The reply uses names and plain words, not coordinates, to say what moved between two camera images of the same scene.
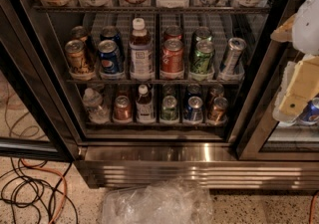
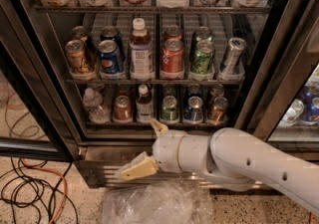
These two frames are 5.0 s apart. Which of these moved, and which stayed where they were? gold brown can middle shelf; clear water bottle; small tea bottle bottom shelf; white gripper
Moved: white gripper
Stayed: small tea bottle bottom shelf; gold brown can middle shelf; clear water bottle
